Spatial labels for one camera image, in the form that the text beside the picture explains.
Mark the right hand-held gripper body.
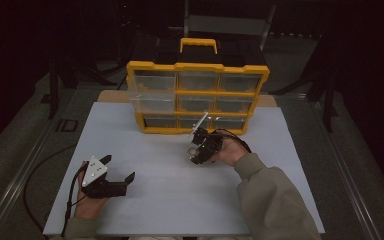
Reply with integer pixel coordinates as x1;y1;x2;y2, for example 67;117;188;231
188;111;224;163

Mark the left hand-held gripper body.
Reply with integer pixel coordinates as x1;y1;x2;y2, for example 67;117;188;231
80;155;128;200

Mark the clear plastic drawer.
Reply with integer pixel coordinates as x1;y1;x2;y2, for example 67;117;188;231
128;73;177;115

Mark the yellow drawer organizer cabinet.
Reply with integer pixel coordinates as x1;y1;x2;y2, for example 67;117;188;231
126;37;271;136

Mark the person's right hand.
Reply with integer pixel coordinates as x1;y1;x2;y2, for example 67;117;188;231
211;130;250;167

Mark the person's left hand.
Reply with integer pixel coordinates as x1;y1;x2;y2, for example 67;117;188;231
74;161;109;221

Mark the black rectangular floor marker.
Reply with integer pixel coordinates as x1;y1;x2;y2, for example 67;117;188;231
55;119;79;133

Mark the black tripod stand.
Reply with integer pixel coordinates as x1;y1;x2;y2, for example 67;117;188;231
46;0;128;121

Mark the black metal stand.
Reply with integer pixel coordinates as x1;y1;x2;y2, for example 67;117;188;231
269;19;340;134

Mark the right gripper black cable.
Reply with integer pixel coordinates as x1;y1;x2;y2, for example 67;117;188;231
209;128;253;154

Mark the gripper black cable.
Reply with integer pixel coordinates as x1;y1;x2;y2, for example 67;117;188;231
209;128;253;154
61;164;91;238

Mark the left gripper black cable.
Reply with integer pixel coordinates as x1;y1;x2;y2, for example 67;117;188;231
61;164;91;238

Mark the black cable on floor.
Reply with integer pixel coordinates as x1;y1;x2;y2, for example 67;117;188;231
23;143;78;234

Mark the metal floor rail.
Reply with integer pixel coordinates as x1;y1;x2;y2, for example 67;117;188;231
273;93;383;240
0;86;81;240

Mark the grey metal frame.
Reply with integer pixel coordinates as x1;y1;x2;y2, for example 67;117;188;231
168;0;278;51

